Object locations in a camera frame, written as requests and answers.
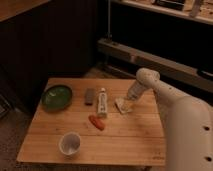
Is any wooden shelf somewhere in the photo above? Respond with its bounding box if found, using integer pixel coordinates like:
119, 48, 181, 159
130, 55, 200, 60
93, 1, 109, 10
112, 0, 213, 25

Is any grey metal beam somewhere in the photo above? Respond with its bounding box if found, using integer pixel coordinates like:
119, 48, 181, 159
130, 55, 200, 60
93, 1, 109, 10
97, 38, 213, 93

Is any green bowl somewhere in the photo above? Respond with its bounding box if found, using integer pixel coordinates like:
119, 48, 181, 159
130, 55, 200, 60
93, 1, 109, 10
41, 85, 73, 111

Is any white sponge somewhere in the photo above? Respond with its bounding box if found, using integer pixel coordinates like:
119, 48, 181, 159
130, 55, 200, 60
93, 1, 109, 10
115, 98, 133, 114

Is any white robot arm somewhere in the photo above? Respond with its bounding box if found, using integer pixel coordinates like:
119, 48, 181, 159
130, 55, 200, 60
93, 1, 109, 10
115, 68, 213, 171

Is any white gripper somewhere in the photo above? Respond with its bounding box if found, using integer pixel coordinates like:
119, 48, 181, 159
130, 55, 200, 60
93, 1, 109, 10
120, 81, 147, 112

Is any white tube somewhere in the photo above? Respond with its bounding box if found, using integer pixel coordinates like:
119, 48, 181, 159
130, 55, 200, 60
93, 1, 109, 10
97, 88, 108, 118

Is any wooden table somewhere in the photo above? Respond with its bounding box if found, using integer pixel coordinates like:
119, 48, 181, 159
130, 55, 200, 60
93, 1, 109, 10
17, 78, 165, 166

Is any orange carrot toy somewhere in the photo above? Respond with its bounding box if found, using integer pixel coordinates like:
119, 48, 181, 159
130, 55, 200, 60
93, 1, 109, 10
89, 115, 105, 131

